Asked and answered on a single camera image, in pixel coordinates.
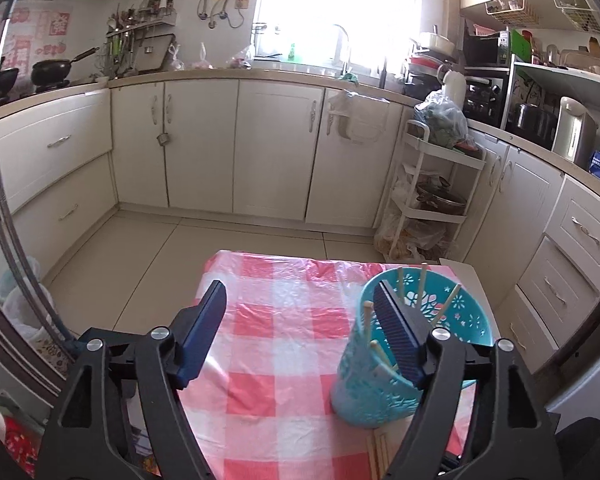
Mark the white electric water boiler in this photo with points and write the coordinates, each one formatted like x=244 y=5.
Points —
x=572 y=130

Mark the cream lower cabinets under window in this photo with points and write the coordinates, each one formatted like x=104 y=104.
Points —
x=270 y=150

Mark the cream lower cabinets with drawers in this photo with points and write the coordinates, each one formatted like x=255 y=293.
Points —
x=530 y=210

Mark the green bottle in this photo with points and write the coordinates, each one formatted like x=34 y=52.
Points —
x=293 y=54

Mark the plastic bags under trolley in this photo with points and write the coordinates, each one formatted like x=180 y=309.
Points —
x=410 y=240

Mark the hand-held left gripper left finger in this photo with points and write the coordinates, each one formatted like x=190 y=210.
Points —
x=200 y=340

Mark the grey sliding door frame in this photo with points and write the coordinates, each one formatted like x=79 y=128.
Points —
x=10 y=240

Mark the plastic bag of vegetables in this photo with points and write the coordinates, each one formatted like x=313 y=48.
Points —
x=442 y=120

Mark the red white checkered tablecloth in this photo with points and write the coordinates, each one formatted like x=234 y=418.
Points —
x=270 y=320

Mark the white storage trolley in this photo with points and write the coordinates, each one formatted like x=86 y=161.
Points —
x=405 y=185

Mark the black toaster oven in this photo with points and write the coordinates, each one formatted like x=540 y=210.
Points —
x=482 y=100

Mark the black microwave oven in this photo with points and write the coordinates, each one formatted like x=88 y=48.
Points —
x=482 y=47

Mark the kitchen window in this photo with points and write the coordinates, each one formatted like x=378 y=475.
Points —
x=330 y=5

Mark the white bag holder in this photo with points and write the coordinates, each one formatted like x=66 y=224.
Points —
x=360 y=117

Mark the wall utensil rack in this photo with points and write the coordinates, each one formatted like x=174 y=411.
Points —
x=135 y=35

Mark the white thermos jug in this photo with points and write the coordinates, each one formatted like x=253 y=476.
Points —
x=454 y=90

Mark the red white plush slipper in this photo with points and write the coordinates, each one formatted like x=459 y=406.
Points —
x=17 y=445

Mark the black wok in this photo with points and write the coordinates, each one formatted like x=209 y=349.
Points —
x=52 y=72

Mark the blue perforated plastic basket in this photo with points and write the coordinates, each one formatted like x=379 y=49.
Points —
x=365 y=390

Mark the red wall decal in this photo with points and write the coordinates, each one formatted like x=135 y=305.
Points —
x=35 y=35

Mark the black cooking pot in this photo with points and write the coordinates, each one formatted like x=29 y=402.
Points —
x=7 y=82

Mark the white counter shelf rack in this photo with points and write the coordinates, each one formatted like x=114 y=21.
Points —
x=560 y=70

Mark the chrome faucet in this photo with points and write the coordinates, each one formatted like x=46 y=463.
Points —
x=345 y=45

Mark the wooden chopstick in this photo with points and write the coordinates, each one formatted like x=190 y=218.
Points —
x=385 y=357
x=448 y=302
x=422 y=282
x=401 y=285

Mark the black rice cooker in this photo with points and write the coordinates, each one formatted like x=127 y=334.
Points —
x=532 y=122

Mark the metal pot with lid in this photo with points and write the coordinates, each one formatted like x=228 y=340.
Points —
x=440 y=197

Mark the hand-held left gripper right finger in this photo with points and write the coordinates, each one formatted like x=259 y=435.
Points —
x=400 y=330

